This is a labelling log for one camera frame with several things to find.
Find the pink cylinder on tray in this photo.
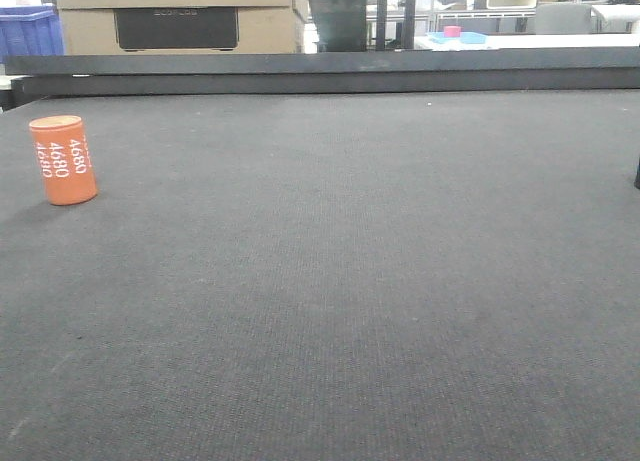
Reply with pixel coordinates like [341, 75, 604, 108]
[443, 25, 462, 38]

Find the white background table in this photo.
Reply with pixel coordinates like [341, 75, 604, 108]
[414, 33, 639, 51]

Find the large cardboard box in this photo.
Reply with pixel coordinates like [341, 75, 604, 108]
[56, 0, 308, 55]

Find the dark green bin background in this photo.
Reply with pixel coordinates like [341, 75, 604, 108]
[308, 0, 367, 53]

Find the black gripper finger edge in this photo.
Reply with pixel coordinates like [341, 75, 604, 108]
[634, 160, 640, 190]

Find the light blue tray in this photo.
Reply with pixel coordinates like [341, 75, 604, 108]
[427, 31, 488, 45]

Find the orange cylindrical capacitor 4680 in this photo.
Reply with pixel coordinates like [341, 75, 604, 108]
[29, 115, 98, 206]

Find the blue plastic crate background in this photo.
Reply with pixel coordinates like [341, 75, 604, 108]
[1, 5, 64, 64]

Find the black raised table ledge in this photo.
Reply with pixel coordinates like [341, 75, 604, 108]
[5, 46, 639, 102]

